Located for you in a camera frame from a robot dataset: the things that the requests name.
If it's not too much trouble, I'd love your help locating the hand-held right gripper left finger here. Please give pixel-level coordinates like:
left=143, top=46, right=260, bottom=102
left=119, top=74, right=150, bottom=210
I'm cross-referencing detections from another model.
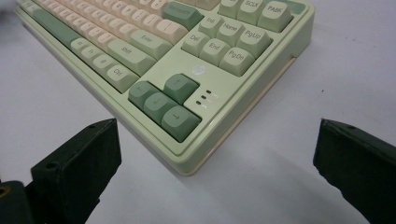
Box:
left=30, top=118, right=122, bottom=224

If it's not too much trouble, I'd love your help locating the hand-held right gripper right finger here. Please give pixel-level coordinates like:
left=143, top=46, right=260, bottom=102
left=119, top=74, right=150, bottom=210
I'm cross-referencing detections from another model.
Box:
left=313, top=118, right=396, bottom=224

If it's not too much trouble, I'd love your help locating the green and cream keyboard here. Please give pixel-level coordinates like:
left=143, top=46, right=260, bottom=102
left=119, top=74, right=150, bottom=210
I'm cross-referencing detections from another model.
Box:
left=14, top=0, right=317, bottom=177

